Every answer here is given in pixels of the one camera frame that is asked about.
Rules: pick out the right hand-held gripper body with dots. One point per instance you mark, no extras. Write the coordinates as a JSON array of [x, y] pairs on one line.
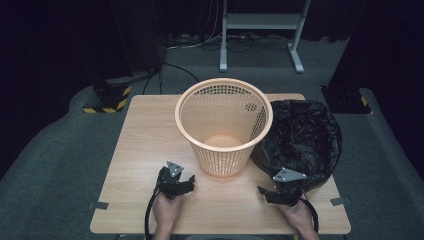
[[286, 188]]

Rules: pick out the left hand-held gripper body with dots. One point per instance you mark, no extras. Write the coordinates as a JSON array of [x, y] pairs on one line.
[[168, 181]]

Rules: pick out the black plastic garbage bag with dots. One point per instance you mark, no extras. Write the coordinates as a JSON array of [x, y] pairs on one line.
[[306, 133]]

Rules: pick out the peach plastic mesh wastebasket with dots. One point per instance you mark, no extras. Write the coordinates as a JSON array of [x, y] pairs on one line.
[[200, 116]]

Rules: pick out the person's left hand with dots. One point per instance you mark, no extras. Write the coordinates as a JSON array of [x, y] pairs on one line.
[[165, 210]]

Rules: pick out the person's right hand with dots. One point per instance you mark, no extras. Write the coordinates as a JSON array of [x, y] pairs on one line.
[[298, 216]]

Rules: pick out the grey tape piece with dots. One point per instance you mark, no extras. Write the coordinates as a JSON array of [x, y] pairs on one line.
[[340, 201], [98, 205]]

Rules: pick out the black yellow striped stand base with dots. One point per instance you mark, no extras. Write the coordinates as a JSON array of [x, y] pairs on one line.
[[110, 100], [346, 100]]

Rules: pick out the grey metal stand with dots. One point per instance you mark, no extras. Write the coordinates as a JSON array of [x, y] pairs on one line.
[[263, 21]]

